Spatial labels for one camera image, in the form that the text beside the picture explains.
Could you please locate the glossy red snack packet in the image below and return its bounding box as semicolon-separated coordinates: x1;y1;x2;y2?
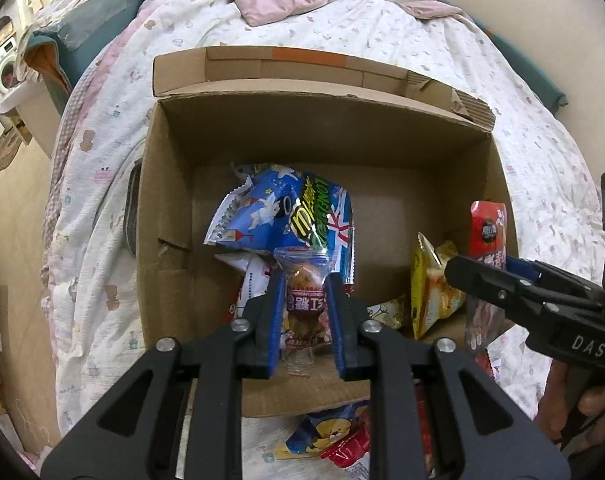
320;410;379;472

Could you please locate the blue bear snack packet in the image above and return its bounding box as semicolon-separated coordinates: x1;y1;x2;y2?
275;402;373;461

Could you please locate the white red snack packet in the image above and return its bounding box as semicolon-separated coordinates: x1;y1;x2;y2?
215;250;283;323

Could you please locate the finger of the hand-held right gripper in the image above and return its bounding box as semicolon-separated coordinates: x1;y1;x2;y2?
444;255;605;334
504;257;605;302

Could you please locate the brown cardboard box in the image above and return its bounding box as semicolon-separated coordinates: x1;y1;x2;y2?
136;45;521;418

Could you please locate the grey striped cloth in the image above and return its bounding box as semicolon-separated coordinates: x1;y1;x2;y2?
122;159;144;257

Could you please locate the brown patterned rug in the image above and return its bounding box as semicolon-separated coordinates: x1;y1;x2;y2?
0;130;23;181

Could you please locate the cream snack packet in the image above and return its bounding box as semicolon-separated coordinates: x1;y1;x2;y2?
365;295;409;332

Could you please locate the white washing machine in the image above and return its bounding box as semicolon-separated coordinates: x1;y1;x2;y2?
0;35;20;106

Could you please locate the teal cushion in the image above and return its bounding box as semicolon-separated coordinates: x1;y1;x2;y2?
437;0;568;108

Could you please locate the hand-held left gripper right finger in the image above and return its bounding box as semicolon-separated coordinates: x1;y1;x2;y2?
324;272;572;480

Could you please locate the clear chicken snack packet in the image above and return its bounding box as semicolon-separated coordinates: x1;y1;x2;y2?
272;246;341;377

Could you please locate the green flag snack packet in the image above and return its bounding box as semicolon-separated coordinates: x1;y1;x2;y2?
287;172;357;286

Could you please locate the person's right hand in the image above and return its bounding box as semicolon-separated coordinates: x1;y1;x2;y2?
533;360;605;461

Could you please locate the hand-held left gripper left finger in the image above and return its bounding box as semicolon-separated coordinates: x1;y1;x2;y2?
40;272;288;480

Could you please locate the red meat snack packet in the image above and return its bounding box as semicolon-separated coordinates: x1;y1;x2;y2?
464;200;509;377

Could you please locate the yellow snack packet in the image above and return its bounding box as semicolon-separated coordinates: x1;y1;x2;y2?
411;232;467;341

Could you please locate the blue rabbit snack packet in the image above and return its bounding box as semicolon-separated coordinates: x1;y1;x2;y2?
205;162;308;252

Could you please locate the pink blanket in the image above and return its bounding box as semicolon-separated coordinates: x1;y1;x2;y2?
202;0;463;29

